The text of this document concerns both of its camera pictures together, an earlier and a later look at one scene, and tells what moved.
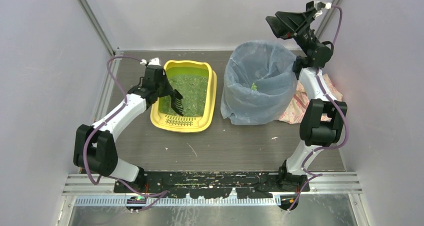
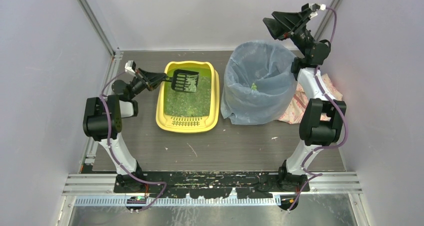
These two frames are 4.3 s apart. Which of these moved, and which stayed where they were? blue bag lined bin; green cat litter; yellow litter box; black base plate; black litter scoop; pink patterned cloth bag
Moved: yellow litter box; black litter scoop
Stayed: green cat litter; blue bag lined bin; black base plate; pink patterned cloth bag
